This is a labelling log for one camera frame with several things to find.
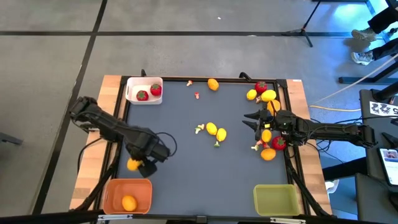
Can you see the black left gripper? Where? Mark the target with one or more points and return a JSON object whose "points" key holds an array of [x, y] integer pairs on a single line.
{"points": [[149, 149]]}

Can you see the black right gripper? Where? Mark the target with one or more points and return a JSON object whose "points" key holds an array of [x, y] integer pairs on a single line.
{"points": [[284, 123]]}

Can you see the beige toy mushroom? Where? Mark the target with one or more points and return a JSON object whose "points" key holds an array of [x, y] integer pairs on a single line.
{"points": [[258, 99], [259, 142]]}

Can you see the red-capped toy mushroom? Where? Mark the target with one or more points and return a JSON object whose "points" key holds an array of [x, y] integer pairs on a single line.
{"points": [[196, 95], [265, 145], [189, 82]]}

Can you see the small red and tan toy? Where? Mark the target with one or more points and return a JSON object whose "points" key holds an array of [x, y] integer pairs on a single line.
{"points": [[201, 126]]}

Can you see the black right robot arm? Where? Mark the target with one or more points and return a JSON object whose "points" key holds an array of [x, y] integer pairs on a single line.
{"points": [[335, 132]]}

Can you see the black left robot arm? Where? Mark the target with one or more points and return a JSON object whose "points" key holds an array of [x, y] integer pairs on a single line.
{"points": [[105, 126]]}

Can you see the orange plastic basket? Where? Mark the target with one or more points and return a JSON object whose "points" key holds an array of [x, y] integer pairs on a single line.
{"points": [[140, 189]]}

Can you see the small yellow toy lemon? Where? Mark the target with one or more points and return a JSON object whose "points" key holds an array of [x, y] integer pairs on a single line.
{"points": [[251, 94]]}

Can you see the black clamp hook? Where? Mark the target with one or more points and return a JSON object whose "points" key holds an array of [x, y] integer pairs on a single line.
{"points": [[245, 75], [143, 73]]}

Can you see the green plastic basket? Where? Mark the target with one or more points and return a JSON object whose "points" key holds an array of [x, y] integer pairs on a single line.
{"points": [[276, 200]]}

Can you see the white plastic basket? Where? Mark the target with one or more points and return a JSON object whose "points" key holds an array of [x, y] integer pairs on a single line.
{"points": [[133, 87]]}

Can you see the white plastic object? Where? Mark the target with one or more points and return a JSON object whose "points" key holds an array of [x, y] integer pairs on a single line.
{"points": [[331, 185]]}

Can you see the black tripod stand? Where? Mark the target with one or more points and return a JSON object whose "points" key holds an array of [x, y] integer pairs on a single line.
{"points": [[303, 30]]}

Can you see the black horizontal beam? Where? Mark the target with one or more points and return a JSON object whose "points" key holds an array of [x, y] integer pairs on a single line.
{"points": [[46, 218]]}

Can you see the black desk foot bar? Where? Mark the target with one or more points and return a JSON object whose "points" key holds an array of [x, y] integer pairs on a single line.
{"points": [[367, 80]]}

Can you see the person's shoe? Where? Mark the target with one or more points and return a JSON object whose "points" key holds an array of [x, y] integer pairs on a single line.
{"points": [[363, 34], [362, 58]]}

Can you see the black desk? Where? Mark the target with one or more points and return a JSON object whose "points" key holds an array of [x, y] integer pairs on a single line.
{"points": [[381, 137]]}

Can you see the white printed sheet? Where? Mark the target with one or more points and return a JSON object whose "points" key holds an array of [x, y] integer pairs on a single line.
{"points": [[384, 109]]}

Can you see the black pole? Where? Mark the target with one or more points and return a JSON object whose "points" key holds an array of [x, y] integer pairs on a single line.
{"points": [[387, 92]]}

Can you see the grey furniture foot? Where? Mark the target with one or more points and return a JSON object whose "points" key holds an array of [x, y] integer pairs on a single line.
{"points": [[9, 139]]}

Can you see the smartphone with lit screen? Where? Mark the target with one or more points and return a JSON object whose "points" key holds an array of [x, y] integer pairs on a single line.
{"points": [[390, 166]]}

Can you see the person's leg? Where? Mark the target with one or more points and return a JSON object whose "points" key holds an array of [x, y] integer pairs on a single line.
{"points": [[384, 20], [385, 48]]}

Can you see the silver metal bracket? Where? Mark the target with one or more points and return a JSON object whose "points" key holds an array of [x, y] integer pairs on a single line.
{"points": [[287, 220], [115, 216]]}

